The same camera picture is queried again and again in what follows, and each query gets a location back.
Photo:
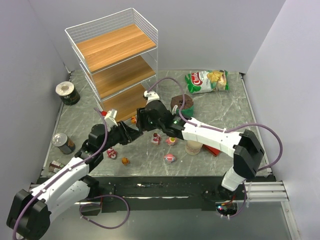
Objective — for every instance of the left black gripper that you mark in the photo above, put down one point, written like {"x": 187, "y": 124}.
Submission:
{"x": 123, "y": 133}

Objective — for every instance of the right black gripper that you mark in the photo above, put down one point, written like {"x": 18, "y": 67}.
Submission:
{"x": 140, "y": 119}

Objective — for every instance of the pink bear green hat toy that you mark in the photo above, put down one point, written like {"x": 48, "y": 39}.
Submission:
{"x": 171, "y": 141}

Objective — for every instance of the pink blue bear toy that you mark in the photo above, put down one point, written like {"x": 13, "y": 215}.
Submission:
{"x": 169, "y": 158}

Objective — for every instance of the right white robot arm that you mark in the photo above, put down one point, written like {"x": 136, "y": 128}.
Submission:
{"x": 244, "y": 147}

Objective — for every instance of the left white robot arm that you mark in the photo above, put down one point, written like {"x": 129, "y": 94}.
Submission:
{"x": 32, "y": 212}

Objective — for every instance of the orange bear red shirt toy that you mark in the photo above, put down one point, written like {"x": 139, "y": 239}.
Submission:
{"x": 134, "y": 119}

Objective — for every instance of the strawberry cake slice toy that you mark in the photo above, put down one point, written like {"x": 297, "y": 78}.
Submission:
{"x": 156, "y": 139}

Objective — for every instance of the small orange bear toy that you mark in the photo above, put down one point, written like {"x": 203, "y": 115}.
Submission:
{"x": 125, "y": 161}

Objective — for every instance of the pink bear cake toy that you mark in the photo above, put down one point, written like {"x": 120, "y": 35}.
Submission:
{"x": 111, "y": 153}

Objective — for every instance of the green wrapped brown roll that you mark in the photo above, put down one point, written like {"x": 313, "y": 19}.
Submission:
{"x": 188, "y": 108}

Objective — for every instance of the cream plastic cup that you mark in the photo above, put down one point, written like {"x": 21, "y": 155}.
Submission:
{"x": 193, "y": 147}

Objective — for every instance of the silver top drink can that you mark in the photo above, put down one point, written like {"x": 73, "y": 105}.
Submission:
{"x": 63, "y": 143}

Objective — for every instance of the dark can white lid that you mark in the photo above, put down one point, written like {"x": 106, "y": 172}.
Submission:
{"x": 68, "y": 93}

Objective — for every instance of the green chips bag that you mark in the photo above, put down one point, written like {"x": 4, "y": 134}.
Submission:
{"x": 207, "y": 81}

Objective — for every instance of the red flat box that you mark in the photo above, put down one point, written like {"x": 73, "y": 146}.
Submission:
{"x": 215, "y": 152}

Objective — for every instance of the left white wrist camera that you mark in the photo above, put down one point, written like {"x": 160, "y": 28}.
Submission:
{"x": 110, "y": 117}

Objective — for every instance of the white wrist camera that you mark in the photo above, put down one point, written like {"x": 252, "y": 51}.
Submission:
{"x": 150, "y": 96}
{"x": 110, "y": 117}

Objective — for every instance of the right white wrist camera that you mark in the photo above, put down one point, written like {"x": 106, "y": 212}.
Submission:
{"x": 150, "y": 96}

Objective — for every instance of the white wire wooden shelf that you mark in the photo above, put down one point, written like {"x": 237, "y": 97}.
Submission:
{"x": 117, "y": 54}

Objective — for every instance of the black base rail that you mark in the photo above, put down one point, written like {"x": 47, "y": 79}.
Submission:
{"x": 140, "y": 193}

